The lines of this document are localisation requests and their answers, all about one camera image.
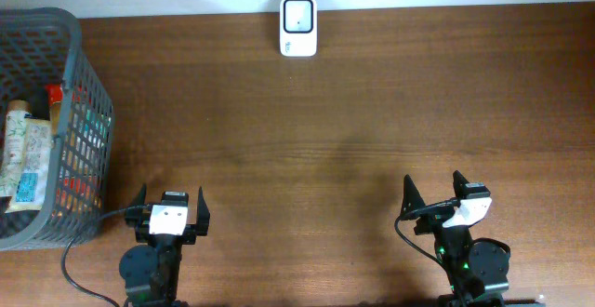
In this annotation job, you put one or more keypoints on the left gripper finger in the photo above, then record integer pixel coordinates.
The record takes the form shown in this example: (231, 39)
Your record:
(134, 212)
(202, 216)

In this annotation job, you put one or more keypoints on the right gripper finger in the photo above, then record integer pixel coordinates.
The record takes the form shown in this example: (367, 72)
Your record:
(460, 185)
(412, 204)

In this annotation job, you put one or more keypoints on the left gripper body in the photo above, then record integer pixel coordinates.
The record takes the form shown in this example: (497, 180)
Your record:
(189, 236)

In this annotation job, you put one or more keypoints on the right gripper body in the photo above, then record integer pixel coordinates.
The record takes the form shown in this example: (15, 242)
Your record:
(434, 225)

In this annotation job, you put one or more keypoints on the yellow snack pouch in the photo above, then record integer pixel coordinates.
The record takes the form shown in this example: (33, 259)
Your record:
(31, 191)

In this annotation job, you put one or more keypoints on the white green cosmetic tube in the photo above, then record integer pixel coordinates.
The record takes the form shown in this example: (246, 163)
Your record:
(14, 141)

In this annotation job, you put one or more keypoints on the orange spaghetti packet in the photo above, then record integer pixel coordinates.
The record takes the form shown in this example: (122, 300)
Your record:
(55, 98)

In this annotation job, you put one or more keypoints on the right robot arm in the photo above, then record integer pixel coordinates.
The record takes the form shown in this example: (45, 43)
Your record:
(476, 269)

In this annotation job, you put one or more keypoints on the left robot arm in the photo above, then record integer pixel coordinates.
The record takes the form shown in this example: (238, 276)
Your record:
(151, 268)

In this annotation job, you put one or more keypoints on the white barcode scanner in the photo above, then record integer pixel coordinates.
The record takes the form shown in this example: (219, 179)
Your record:
(298, 28)

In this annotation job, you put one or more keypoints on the grey plastic basket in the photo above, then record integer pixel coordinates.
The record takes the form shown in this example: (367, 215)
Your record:
(42, 47)

